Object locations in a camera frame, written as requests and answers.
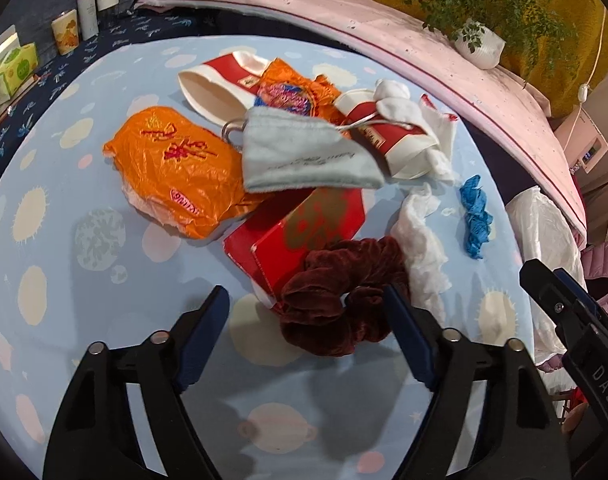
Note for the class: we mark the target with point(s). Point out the bin with white plastic liner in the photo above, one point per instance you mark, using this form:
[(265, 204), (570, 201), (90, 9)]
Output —
[(538, 240)]

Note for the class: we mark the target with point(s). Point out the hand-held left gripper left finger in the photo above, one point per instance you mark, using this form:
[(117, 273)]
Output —
[(206, 330)]

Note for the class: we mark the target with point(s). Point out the green plant in white pot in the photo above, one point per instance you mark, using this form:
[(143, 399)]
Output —
[(478, 45)]

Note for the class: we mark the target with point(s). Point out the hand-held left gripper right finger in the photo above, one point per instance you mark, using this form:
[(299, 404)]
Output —
[(406, 330)]

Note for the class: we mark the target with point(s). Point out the grey face mask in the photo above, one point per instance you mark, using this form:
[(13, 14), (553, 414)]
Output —
[(304, 155)]

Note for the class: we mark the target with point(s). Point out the white napkin with red print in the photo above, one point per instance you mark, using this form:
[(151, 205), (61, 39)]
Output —
[(443, 135)]

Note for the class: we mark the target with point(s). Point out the long white tissue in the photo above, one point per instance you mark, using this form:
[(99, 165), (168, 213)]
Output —
[(423, 250)]

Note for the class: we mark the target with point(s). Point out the navy blue printed cloth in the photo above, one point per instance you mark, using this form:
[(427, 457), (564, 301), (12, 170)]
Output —
[(114, 35)]

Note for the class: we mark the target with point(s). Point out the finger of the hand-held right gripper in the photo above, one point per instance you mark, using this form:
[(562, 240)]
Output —
[(573, 292), (548, 290)]

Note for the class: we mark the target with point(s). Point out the red white paper cup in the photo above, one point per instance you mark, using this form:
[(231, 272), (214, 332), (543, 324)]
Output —
[(398, 147), (209, 95)]

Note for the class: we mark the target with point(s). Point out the red gift box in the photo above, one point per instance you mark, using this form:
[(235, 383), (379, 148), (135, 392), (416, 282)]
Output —
[(304, 230)]

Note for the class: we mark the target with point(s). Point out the cup with orange print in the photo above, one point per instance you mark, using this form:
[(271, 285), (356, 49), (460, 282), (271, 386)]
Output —
[(65, 32)]

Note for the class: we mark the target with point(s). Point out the dark red velvet scrunchie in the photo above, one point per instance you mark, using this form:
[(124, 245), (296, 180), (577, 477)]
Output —
[(324, 285)]

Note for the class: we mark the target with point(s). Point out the small white tissue wad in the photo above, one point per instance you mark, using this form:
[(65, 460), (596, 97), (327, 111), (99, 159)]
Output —
[(391, 92)]

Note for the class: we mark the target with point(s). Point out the light blue planet print tablecloth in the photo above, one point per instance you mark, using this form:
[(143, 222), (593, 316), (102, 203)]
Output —
[(84, 285)]

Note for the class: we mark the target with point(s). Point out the orange plastic bag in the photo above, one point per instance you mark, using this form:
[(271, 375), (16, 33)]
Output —
[(174, 170)]

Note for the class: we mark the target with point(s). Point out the white tube with pink cap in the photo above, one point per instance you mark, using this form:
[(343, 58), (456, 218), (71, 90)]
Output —
[(87, 15)]

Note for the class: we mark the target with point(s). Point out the orange printed snack wrapper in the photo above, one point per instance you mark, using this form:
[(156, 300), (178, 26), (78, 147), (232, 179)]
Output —
[(289, 85)]

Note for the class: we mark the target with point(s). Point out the green tissue box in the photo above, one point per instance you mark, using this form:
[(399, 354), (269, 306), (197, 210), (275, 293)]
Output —
[(14, 67)]

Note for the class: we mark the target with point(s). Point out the blue glove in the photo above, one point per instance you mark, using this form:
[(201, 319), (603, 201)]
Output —
[(473, 220)]

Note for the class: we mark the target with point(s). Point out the pink puffer jacket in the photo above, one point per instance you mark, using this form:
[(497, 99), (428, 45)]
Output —
[(606, 260)]

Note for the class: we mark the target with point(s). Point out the pink printed cloth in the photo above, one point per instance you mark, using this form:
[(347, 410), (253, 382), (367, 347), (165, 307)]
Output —
[(334, 15)]

